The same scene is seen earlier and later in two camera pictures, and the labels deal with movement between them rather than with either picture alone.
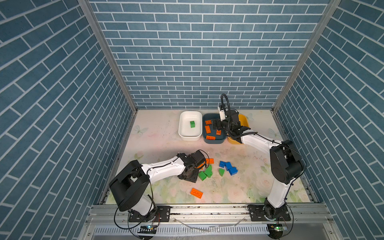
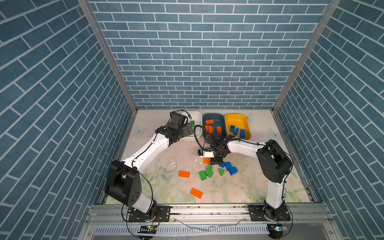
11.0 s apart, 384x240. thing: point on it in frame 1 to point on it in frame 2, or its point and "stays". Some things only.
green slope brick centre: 209,171 stays
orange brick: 208,129 stays
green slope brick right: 221,171 stays
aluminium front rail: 111,221 stays
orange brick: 210,137 to 210,129
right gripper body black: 221,125 to 216,158
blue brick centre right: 228,165 stays
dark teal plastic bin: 211,136 stays
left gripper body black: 192,177 to 183,131
